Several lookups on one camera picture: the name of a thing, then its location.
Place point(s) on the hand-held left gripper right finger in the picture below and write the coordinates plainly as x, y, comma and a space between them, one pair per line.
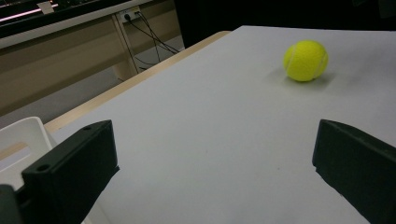
358, 161

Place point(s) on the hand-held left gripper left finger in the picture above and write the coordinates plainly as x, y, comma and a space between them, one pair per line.
71, 174

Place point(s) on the white plastic tray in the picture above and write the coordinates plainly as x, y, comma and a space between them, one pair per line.
21, 133

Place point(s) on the yellow tennis ball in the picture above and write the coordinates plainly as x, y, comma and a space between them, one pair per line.
305, 60

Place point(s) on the light wooden table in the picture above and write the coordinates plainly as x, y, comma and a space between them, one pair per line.
124, 85

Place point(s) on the beige wooden desk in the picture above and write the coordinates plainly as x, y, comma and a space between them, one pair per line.
56, 59

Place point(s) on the black curtain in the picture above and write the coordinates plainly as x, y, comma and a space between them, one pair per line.
280, 14

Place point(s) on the white wall socket strip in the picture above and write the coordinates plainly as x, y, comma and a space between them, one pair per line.
130, 15

